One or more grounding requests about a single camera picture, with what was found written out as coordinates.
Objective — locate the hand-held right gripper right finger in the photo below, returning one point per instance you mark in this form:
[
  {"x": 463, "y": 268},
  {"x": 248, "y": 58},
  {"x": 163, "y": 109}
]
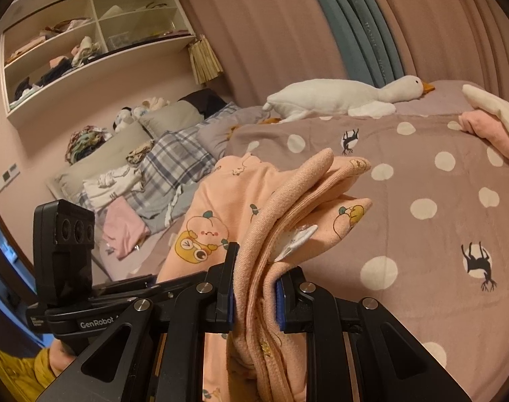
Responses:
[{"x": 279, "y": 301}]

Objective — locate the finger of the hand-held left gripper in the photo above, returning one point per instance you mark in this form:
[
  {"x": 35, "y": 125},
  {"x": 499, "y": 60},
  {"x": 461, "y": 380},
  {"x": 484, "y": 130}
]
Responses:
[{"x": 170, "y": 285}]

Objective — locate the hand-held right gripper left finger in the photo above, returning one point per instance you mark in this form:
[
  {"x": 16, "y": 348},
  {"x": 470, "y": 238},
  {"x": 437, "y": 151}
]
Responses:
[{"x": 232, "y": 305}]

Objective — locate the peach cartoon print garment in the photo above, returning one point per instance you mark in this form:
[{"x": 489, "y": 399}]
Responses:
[{"x": 221, "y": 217}]

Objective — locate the person's yellow sleeved left forearm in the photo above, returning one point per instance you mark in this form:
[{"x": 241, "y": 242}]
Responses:
[{"x": 15, "y": 377}]

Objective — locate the black and white clothes pile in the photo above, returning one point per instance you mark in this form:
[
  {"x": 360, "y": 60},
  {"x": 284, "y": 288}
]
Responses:
[{"x": 26, "y": 90}]

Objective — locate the dark clothes pile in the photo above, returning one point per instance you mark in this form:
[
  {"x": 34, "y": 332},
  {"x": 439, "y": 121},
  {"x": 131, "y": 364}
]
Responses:
[{"x": 55, "y": 71}]

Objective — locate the pink folded clothes stack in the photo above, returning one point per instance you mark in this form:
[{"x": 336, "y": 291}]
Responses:
[{"x": 26, "y": 48}]

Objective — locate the beige clothes pile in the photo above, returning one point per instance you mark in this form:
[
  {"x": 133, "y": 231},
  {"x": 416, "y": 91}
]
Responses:
[{"x": 66, "y": 26}]

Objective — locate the person's left hand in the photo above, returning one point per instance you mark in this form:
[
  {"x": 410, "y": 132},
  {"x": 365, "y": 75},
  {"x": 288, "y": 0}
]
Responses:
[{"x": 61, "y": 360}]

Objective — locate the light pink cloth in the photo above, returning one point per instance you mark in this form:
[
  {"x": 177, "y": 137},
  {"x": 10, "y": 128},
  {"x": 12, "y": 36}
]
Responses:
[{"x": 122, "y": 226}]

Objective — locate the white printed cloth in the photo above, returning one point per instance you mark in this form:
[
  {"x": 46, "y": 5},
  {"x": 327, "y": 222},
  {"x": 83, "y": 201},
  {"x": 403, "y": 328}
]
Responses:
[{"x": 112, "y": 184}]

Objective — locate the large grey-green pillow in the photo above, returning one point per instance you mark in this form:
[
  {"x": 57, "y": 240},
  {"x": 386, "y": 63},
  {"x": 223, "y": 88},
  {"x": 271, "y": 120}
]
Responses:
[{"x": 95, "y": 163}]

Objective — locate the floral cloth pile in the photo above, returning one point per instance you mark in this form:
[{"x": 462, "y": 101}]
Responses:
[{"x": 87, "y": 142}]

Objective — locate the brown patterned cloth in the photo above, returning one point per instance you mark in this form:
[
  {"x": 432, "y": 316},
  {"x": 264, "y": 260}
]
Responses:
[{"x": 140, "y": 153}]

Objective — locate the grey plaid blanket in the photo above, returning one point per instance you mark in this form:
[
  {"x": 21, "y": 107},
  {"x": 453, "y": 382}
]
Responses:
[{"x": 175, "y": 155}]

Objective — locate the white and black plush toy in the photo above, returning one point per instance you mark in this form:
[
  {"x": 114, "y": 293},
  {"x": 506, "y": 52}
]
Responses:
[{"x": 122, "y": 120}]

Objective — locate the small grey-green pillow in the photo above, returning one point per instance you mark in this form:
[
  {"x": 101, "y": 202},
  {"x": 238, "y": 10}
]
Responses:
[{"x": 170, "y": 119}]

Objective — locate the grey quilt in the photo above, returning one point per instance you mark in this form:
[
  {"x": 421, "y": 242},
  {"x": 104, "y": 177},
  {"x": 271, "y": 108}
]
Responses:
[{"x": 233, "y": 130}]

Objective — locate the cream plush toy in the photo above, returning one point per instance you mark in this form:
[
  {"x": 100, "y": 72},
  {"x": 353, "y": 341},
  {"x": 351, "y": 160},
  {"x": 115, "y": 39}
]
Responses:
[{"x": 154, "y": 104}]

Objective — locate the mauve polka dot blanket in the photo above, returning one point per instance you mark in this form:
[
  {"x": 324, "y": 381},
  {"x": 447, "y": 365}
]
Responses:
[{"x": 405, "y": 167}]

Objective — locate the dark brown pillow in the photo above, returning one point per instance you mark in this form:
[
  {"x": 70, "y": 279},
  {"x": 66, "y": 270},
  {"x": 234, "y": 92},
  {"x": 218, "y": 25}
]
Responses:
[{"x": 206, "y": 102}]

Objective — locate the white goose plush toy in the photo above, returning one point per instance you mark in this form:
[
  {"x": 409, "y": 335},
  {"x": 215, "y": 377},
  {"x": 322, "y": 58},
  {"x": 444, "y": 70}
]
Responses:
[{"x": 321, "y": 94}]

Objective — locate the clear plastic container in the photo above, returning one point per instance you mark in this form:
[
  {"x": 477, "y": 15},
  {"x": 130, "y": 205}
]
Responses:
[{"x": 120, "y": 41}]

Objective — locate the beige hanging tassel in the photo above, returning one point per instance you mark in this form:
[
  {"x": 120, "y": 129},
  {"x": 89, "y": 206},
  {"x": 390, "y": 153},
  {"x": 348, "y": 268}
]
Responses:
[{"x": 204, "y": 60}]

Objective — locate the pink folded cloth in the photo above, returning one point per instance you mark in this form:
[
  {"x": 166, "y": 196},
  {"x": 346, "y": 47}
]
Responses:
[{"x": 489, "y": 130}]

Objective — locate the white folded cloth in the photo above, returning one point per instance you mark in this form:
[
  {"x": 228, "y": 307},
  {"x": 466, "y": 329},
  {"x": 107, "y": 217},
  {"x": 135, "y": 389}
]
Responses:
[{"x": 501, "y": 109}]

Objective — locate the white wall switch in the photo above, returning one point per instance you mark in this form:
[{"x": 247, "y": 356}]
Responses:
[{"x": 8, "y": 176}]

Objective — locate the white wall shelf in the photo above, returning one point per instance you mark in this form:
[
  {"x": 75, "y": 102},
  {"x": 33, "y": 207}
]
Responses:
[{"x": 112, "y": 56}]

